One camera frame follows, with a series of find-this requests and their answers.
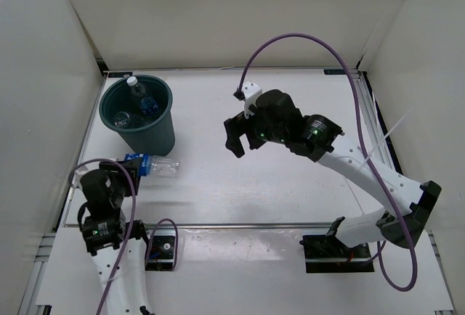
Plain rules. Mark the clear bottle large blue label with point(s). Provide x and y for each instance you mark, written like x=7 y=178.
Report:
x=155 y=166

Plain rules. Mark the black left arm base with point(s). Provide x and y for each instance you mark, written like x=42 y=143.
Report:
x=163 y=253

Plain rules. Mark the clear plastic bottle white cap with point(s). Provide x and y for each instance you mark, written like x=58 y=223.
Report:
x=127 y=120

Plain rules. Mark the clear bottle small blue label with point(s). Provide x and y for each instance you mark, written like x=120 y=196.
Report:
x=142 y=97

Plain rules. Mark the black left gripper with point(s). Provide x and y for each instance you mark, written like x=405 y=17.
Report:
x=133 y=167

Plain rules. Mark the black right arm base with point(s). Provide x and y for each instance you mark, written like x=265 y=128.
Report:
x=325 y=255

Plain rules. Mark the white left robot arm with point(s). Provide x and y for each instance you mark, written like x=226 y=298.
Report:
x=114 y=238

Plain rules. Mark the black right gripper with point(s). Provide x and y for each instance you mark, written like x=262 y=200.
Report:
x=237 y=127

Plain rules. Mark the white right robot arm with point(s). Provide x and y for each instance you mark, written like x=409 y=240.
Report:
x=406 y=204

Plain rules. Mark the dark green plastic bin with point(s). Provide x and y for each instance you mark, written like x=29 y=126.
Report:
x=156 y=137

